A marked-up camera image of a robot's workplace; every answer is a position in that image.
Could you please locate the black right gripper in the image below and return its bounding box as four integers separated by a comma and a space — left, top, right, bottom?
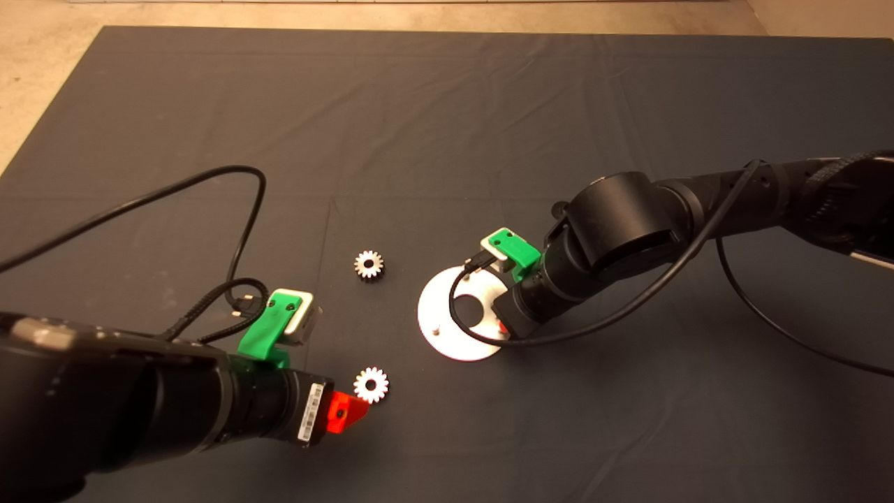
493, 274, 556, 340

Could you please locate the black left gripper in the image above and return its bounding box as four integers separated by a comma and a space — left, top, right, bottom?
281, 368, 369, 449

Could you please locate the lower white gear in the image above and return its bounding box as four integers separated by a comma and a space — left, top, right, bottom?
353, 366, 390, 405

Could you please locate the white gear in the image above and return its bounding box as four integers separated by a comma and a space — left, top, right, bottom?
353, 366, 390, 405
353, 250, 385, 282

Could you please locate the upper white gear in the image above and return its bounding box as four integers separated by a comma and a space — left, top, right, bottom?
353, 250, 385, 282

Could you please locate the dark grey table cloth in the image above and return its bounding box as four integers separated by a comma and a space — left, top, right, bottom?
0, 27, 894, 503

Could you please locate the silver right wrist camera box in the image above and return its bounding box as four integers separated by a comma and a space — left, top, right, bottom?
481, 236, 511, 273

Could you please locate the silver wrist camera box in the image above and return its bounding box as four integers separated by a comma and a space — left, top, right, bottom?
481, 236, 511, 273
278, 289, 323, 344

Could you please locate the smooth black right camera cable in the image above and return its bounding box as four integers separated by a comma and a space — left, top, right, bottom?
449, 159, 894, 378

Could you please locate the smooth black camera cable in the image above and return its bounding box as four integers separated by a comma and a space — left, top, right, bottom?
0, 165, 268, 319
449, 159, 894, 378

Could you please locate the white round base plate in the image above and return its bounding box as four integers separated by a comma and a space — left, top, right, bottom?
417, 265, 514, 363

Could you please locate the green right camera mount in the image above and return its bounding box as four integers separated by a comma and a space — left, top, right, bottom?
487, 229, 542, 284

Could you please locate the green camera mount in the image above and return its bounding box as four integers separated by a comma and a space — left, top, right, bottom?
487, 229, 542, 284
237, 290, 303, 369

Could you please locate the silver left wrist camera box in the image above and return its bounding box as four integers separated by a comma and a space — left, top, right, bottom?
278, 289, 323, 344

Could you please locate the green left camera mount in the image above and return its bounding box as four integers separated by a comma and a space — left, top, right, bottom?
237, 290, 303, 369

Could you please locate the smooth black left camera cable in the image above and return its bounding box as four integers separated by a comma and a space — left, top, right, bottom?
0, 165, 268, 319

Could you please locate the black braided cable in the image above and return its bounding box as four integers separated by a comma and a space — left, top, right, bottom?
164, 277, 270, 344

